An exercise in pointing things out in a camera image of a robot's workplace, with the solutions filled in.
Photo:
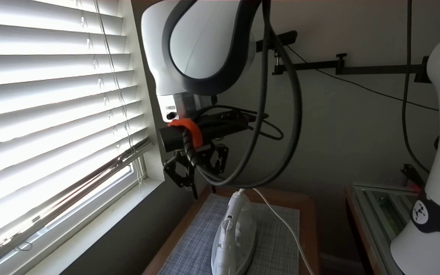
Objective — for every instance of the white window frame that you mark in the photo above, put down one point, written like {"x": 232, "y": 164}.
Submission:
{"x": 102, "y": 207}

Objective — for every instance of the black wall-mounted camera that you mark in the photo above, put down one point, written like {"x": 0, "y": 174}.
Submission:
{"x": 284, "y": 39}

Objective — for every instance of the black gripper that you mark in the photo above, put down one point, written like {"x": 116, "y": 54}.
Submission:
{"x": 168, "y": 140}

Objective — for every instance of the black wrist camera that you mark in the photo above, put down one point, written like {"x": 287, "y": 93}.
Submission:
{"x": 224, "y": 123}

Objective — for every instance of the black camera boom mount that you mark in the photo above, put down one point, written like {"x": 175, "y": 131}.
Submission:
{"x": 377, "y": 68}

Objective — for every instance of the white pressing iron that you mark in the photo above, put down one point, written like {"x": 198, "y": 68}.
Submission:
{"x": 235, "y": 239}

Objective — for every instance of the wooden side table with glass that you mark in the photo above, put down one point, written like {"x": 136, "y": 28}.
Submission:
{"x": 377, "y": 219}

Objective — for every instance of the grey woven mat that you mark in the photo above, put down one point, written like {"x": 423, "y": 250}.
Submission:
{"x": 189, "y": 239}

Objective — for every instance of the red and black clamp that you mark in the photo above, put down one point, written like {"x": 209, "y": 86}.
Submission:
{"x": 412, "y": 177}

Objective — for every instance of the white window blinds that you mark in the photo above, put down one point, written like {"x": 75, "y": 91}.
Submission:
{"x": 52, "y": 102}

